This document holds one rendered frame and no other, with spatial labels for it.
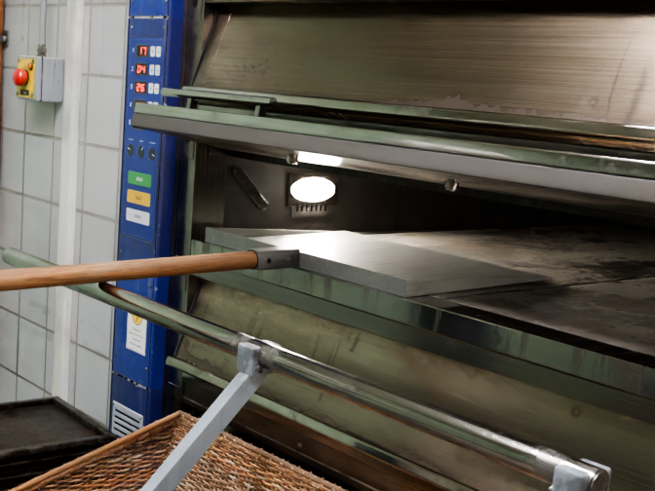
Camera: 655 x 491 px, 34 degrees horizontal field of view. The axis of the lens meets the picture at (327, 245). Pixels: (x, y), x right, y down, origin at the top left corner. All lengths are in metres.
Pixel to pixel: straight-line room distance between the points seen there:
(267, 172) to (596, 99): 0.94
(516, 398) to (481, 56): 0.49
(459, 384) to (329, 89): 0.52
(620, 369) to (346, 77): 0.65
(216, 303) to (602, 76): 0.95
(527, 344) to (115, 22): 1.24
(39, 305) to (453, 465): 1.37
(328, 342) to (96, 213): 0.79
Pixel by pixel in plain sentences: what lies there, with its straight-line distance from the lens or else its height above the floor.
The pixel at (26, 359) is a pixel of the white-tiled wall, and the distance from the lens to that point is 2.75.
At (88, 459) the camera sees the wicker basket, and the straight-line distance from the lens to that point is 2.00.
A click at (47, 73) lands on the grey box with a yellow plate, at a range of 2.51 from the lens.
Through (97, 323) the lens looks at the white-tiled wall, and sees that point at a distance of 2.41.
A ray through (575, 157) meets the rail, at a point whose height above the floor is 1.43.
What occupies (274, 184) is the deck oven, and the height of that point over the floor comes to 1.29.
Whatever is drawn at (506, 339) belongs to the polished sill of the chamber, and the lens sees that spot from 1.50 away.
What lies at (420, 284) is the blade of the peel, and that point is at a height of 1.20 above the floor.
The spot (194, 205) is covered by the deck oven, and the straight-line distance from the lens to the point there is 2.07.
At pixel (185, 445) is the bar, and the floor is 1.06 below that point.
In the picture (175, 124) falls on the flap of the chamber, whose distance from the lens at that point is 1.85.
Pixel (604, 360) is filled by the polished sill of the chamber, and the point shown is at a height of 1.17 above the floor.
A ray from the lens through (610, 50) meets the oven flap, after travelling 1.41.
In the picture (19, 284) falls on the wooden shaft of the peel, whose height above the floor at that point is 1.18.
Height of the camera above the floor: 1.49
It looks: 8 degrees down
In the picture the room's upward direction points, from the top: 4 degrees clockwise
